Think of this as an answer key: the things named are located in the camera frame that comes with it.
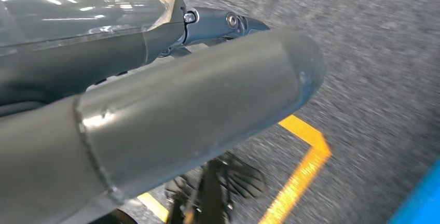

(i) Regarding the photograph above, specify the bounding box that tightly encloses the blue metal shelf rack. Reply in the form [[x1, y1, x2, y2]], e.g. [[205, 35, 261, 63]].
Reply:
[[388, 159, 440, 224]]

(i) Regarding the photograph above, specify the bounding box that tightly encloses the yellow floor tape square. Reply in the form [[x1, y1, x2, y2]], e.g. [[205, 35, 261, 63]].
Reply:
[[137, 114, 333, 224]]

